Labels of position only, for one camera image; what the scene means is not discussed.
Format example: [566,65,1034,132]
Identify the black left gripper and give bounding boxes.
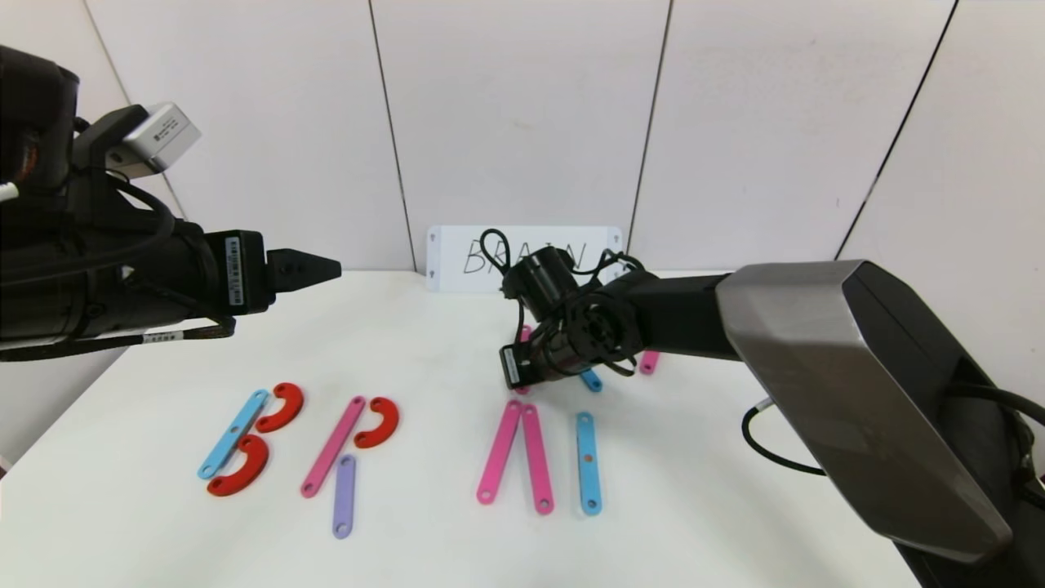
[120,220,342,324]

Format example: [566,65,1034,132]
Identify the small red arc piece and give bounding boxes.
[354,397,401,449]

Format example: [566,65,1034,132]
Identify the long pink bar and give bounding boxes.
[521,404,555,515]
[476,399,523,505]
[300,396,367,499]
[514,325,534,397]

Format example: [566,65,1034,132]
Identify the short purple bar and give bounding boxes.
[332,455,358,540]

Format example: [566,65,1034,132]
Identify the white sign card reading BRAIN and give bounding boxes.
[426,226,624,294]

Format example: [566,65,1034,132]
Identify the medium red arc piece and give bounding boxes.
[255,382,305,434]

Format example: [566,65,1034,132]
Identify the long plain blue bar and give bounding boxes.
[197,389,270,480]

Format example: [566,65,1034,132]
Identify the large red arc piece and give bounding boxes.
[206,434,270,498]

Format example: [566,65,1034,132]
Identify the long blue bar orange dot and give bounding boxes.
[576,412,603,516]

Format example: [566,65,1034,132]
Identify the black looped camera cable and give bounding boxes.
[479,229,525,284]

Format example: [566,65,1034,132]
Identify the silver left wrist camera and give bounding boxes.
[121,102,202,177]

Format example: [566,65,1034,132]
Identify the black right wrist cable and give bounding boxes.
[582,248,647,284]

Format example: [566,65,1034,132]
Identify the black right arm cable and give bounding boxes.
[740,399,827,477]

